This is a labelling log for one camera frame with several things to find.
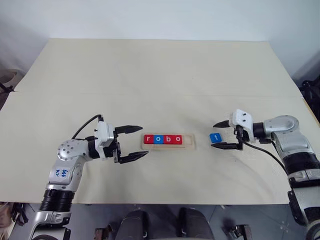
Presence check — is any black equipment stand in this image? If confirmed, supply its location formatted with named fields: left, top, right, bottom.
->
left=299, top=76, right=320, bottom=111

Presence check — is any blue letter t tile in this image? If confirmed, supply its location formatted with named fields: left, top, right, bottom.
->
left=209, top=133, right=223, bottom=144

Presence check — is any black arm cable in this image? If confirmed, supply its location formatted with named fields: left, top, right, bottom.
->
left=71, top=114, right=105, bottom=141
left=243, top=138, right=291, bottom=176

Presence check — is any wooden letter tray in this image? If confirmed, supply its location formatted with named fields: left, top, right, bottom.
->
left=141, top=133, right=196, bottom=151

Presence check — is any beige table cloth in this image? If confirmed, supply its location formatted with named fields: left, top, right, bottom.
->
left=0, top=37, right=320, bottom=206

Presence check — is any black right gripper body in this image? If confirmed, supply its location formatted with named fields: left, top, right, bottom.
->
left=233, top=124, right=248, bottom=151

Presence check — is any beige round stool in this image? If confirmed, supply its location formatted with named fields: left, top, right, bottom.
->
left=0, top=67, right=27, bottom=86

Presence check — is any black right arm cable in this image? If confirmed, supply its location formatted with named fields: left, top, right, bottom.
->
left=243, top=138, right=291, bottom=176

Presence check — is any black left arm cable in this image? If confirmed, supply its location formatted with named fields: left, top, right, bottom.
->
left=71, top=114, right=105, bottom=141

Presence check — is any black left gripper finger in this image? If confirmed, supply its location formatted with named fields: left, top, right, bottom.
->
left=118, top=150, right=150, bottom=165
left=114, top=124, right=144, bottom=136

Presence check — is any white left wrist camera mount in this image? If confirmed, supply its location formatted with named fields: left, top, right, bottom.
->
left=94, top=121, right=116, bottom=160

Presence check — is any dark rounded shape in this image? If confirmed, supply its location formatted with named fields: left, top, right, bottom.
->
left=178, top=206, right=216, bottom=240
left=119, top=209, right=151, bottom=240

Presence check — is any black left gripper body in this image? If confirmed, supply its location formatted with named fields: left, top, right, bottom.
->
left=103, top=134, right=124, bottom=165

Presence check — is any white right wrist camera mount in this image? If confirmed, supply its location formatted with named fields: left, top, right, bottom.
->
left=229, top=108, right=256, bottom=145

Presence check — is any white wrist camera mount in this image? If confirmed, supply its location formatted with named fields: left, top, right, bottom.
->
left=94, top=121, right=116, bottom=160
left=229, top=108, right=256, bottom=145

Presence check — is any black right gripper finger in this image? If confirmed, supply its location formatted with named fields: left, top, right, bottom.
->
left=212, top=119, right=231, bottom=129
left=211, top=141, right=244, bottom=151

